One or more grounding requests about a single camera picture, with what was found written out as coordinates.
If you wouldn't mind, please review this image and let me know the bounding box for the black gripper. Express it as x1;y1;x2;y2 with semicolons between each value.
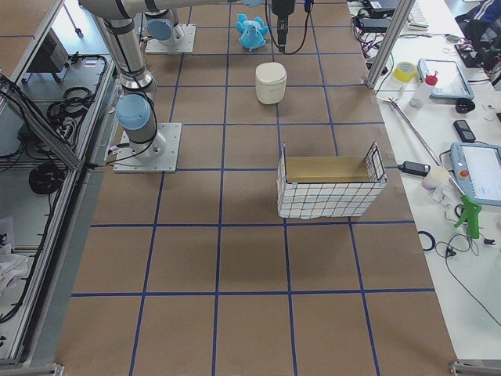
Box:
272;0;295;53

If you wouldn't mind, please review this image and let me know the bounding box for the white trash can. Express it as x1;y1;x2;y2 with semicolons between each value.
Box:
255;62;287;104

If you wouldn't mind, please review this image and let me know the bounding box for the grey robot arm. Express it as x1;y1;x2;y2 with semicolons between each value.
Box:
81;1;217;100
144;1;295;54

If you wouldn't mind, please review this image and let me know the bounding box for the blue teddy bear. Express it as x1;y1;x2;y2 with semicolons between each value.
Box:
236;13;269;51

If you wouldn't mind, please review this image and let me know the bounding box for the long metal rod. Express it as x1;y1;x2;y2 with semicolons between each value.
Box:
378;96;470;197

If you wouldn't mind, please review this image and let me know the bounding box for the yellow tape roll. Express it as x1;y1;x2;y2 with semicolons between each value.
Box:
392;62;417;83

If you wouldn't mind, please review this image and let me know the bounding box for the red capped squeeze bottle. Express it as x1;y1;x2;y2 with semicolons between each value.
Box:
409;70;438;109

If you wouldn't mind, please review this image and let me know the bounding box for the black power adapter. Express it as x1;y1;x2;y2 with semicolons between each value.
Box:
398;161;431;177

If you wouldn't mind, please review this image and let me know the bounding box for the black remote handset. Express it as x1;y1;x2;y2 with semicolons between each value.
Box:
453;120;476;143

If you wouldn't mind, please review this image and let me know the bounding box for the white plastic cup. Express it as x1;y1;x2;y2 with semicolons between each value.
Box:
421;165;449;190

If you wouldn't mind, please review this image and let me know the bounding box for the grey control box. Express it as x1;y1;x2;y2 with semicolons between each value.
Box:
27;28;69;83

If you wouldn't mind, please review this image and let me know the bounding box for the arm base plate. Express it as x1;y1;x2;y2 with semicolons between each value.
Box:
146;20;196;54
113;123;182;173

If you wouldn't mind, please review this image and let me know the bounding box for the aluminium frame post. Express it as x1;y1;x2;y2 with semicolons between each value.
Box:
366;0;415;89

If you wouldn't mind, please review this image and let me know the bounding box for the green plastic grabber handle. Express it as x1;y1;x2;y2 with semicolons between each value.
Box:
454;194;482;239

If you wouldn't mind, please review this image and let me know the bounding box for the blue tape ring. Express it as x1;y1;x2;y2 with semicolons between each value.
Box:
416;230;436;252

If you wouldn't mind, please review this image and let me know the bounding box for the black coiled cable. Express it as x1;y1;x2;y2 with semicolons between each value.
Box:
28;161;64;196

